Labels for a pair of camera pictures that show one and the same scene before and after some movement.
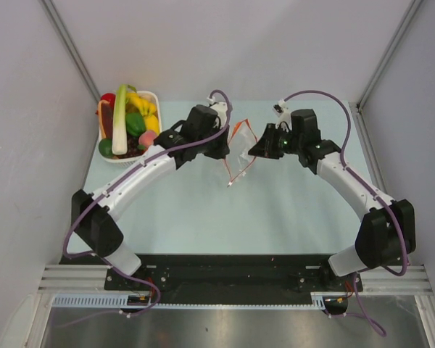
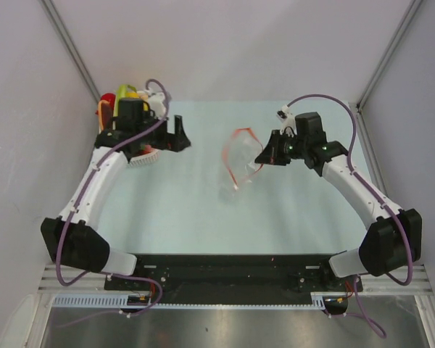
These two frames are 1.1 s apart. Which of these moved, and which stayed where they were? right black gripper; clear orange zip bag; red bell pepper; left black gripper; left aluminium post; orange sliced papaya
Moved: left black gripper; clear orange zip bag; right black gripper
Stayed: left aluminium post; orange sliced papaya; red bell pepper
